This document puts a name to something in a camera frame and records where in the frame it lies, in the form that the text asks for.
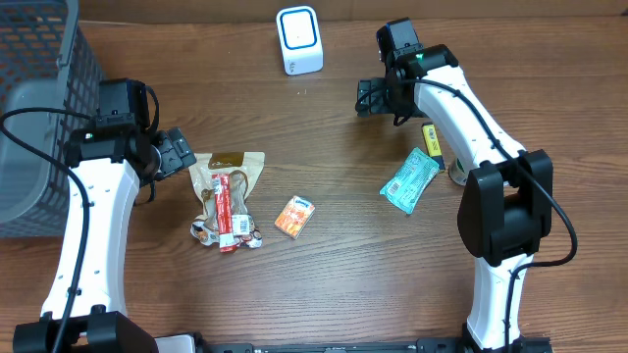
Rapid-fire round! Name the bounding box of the red snack bar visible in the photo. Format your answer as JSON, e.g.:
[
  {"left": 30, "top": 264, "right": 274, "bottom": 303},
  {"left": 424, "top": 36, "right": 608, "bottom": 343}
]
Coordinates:
[{"left": 212, "top": 174, "right": 236, "bottom": 253}]

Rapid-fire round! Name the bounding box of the brown transparent snack bag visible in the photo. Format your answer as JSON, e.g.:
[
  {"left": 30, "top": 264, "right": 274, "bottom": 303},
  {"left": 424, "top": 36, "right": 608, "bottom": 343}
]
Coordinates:
[{"left": 189, "top": 152, "right": 265, "bottom": 231}]

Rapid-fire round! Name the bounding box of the yellow highlighter black cap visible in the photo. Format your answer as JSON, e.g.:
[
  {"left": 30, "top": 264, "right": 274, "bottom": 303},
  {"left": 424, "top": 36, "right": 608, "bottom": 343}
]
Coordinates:
[{"left": 421, "top": 123, "right": 445, "bottom": 173}]

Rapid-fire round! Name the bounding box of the teal tissue packet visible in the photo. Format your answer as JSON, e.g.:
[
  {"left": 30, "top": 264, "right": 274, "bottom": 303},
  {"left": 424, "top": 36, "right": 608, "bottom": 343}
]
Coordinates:
[{"left": 380, "top": 148, "right": 440, "bottom": 215}]

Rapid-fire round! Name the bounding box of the white patterned wrapper packet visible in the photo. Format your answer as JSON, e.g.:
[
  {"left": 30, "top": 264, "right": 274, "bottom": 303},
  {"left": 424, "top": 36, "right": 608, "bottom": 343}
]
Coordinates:
[{"left": 190, "top": 214, "right": 262, "bottom": 248}]

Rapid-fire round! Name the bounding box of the green lid jar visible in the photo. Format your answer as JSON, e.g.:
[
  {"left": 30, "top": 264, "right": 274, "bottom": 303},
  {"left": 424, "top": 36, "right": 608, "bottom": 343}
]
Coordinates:
[{"left": 448, "top": 159, "right": 468, "bottom": 186}]

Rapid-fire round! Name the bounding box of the orange snack packet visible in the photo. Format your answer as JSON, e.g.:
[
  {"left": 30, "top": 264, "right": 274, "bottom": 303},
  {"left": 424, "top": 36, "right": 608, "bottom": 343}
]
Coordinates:
[{"left": 275, "top": 195, "right": 315, "bottom": 239}]

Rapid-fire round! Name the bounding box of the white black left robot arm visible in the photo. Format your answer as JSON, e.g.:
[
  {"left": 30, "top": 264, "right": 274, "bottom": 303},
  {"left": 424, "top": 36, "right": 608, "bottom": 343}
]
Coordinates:
[{"left": 2, "top": 78, "right": 205, "bottom": 353}]

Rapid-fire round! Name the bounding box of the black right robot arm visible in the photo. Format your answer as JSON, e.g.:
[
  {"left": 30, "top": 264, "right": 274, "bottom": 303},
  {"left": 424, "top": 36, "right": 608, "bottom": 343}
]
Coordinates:
[{"left": 355, "top": 19, "right": 553, "bottom": 352}]

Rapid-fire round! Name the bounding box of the white barcode scanner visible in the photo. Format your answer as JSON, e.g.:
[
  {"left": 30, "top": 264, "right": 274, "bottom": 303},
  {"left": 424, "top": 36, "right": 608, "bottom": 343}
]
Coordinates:
[{"left": 276, "top": 5, "right": 324, "bottom": 76}]

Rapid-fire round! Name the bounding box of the grey plastic mesh basket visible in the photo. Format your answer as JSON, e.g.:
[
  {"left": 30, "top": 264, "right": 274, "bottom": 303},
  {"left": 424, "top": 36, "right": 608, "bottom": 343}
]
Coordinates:
[{"left": 1, "top": 0, "right": 104, "bottom": 238}]

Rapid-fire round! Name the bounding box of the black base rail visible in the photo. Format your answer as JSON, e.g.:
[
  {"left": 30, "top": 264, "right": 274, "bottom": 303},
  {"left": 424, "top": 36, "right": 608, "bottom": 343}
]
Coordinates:
[{"left": 154, "top": 332, "right": 554, "bottom": 353}]

